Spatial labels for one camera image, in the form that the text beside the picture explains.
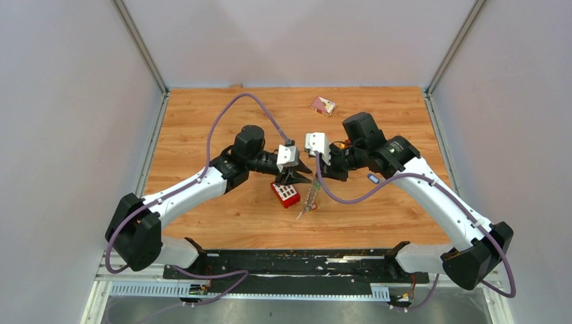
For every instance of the red window toy brick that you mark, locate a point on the red window toy brick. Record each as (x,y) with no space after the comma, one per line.
(286,194)

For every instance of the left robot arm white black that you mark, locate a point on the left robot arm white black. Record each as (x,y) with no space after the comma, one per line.
(135,230)

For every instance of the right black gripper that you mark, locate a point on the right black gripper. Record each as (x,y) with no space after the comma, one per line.
(331,171)

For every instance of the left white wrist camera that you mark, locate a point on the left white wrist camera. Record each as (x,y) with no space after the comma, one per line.
(287,156)

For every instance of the toy brick car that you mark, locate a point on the toy brick car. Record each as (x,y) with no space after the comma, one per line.
(343,145)

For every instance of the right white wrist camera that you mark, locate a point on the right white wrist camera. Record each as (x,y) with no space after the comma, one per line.
(317,145)

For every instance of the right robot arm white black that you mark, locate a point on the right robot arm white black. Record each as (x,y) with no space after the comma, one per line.
(477,245)

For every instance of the left aluminium frame post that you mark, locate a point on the left aluminium frame post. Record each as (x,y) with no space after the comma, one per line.
(139,43)

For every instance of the right aluminium frame post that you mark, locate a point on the right aluminium frame post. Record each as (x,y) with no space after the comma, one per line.
(457,42)

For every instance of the large metal keyring with rings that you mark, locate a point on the large metal keyring with rings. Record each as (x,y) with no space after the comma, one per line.
(310,203)

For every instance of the playing card box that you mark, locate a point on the playing card box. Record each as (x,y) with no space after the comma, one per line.
(323,106)

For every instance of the key with blue tag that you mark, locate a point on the key with blue tag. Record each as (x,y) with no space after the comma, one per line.
(374,179)

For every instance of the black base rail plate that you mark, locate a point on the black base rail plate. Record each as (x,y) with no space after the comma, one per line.
(298,272)

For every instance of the aluminium frame post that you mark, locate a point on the aluminium frame post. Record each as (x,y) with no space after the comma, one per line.
(139,43)
(457,42)

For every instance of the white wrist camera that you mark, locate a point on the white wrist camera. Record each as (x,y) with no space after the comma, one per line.
(317,145)
(287,156)

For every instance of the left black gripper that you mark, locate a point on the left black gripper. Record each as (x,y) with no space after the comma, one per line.
(293,177)

